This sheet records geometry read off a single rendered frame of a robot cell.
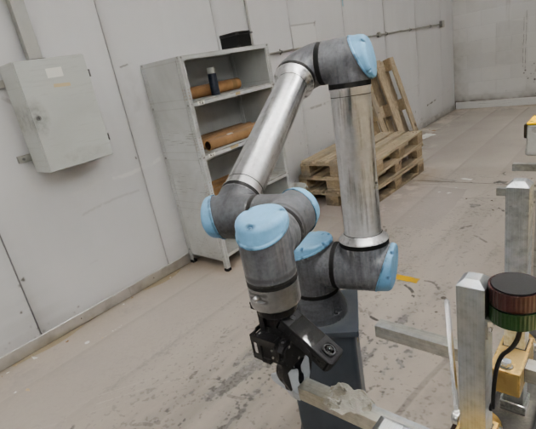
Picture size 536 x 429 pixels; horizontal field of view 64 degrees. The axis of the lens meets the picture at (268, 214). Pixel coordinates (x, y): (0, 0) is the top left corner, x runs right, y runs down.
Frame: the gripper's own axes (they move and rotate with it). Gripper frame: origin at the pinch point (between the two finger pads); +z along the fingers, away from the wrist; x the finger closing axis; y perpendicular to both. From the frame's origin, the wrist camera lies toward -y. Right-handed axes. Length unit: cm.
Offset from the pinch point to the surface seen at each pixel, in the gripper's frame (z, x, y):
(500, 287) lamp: -29.9, -2.4, -33.2
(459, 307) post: -25.8, -2.3, -28.5
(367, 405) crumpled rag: -4.0, -0.3, -13.8
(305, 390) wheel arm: -3.3, 1.4, -2.2
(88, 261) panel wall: 44, -61, 230
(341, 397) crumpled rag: -4.4, 0.5, -9.4
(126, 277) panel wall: 68, -83, 229
